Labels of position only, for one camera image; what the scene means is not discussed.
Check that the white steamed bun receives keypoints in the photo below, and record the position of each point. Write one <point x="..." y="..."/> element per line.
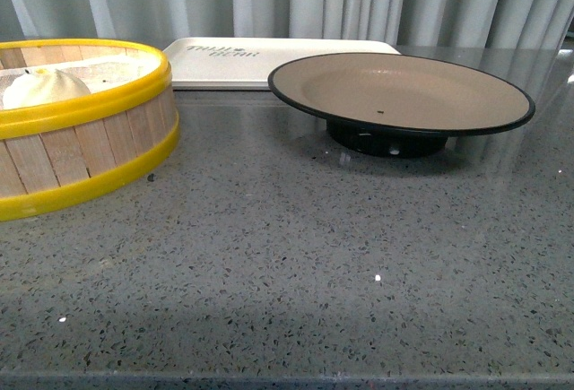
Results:
<point x="43" y="86"/>

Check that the beige plate black rim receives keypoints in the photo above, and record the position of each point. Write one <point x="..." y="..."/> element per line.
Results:
<point x="396" y="105"/>

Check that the grey pleated curtain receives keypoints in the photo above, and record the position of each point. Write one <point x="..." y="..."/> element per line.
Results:
<point x="428" y="23"/>

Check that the white rectangular serving tray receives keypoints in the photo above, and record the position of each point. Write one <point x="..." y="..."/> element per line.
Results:
<point x="243" y="64"/>

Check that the white steamer liner cloth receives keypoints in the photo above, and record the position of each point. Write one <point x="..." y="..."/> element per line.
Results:
<point x="99" y="74"/>

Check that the yellow rimmed bamboo steamer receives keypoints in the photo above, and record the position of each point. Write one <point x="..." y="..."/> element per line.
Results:
<point x="61" y="154"/>

